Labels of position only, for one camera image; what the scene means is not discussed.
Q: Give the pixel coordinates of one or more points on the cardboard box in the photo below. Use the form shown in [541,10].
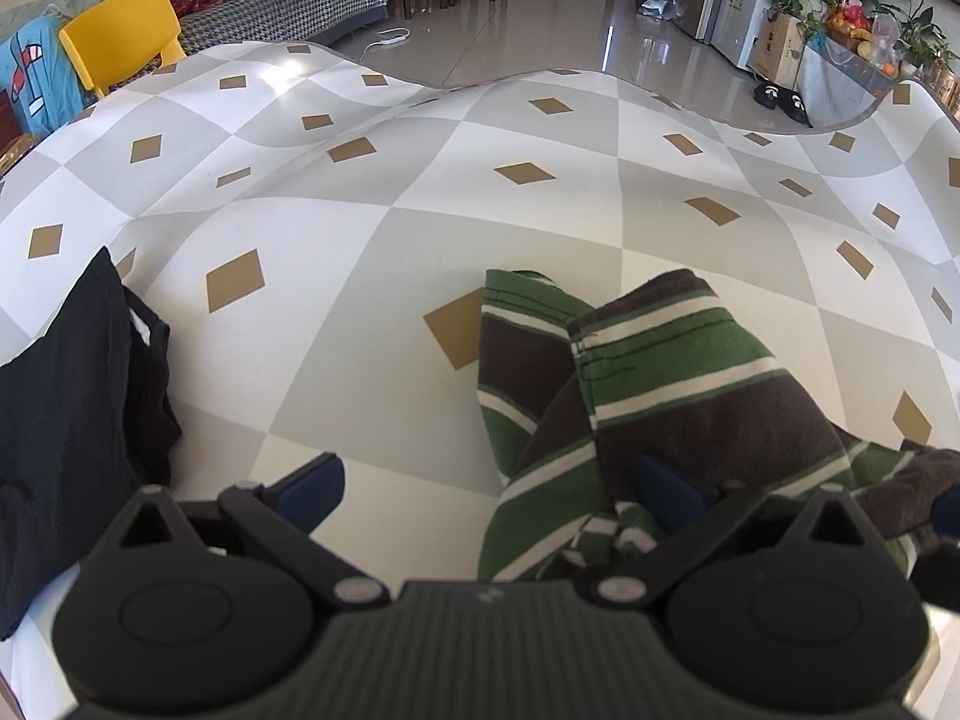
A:
[780,49]

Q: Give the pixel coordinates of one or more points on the grey marble cabinet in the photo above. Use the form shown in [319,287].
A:
[840,86]

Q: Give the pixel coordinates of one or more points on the grey white checkered tablecloth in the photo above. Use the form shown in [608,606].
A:
[375,202]

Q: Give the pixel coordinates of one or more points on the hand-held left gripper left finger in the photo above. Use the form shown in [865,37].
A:
[315,489]

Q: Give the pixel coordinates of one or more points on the houndstooth sofa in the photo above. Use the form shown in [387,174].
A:
[285,4]

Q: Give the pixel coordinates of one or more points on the reddish wooden cabinet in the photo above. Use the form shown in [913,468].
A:
[7,120]

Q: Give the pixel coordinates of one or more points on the plastic bags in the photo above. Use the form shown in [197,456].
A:
[654,1]

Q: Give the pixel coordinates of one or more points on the blue cartoon cloth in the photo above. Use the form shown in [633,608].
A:
[34,67]

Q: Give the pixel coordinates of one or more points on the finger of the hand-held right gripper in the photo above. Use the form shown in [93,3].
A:
[949,511]

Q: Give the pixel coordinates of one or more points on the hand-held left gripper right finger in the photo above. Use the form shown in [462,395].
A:
[667,493]

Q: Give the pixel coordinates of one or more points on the yellow plastic chair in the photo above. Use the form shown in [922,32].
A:
[120,37]

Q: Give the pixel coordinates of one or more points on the black folded garment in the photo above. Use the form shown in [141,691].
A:
[67,427]

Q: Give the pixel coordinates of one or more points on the fruit basket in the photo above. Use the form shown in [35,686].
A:
[851,22]

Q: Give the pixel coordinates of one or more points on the gold jars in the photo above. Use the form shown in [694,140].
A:
[946,90]

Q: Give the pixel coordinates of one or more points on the green brown striped t-shirt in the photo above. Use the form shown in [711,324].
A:
[675,405]

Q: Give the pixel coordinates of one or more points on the white power strip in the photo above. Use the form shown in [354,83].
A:
[394,35]

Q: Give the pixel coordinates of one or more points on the white chest freezer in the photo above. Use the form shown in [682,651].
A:
[750,7]

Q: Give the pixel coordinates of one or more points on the small potted plant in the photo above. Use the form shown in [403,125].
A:
[922,37]

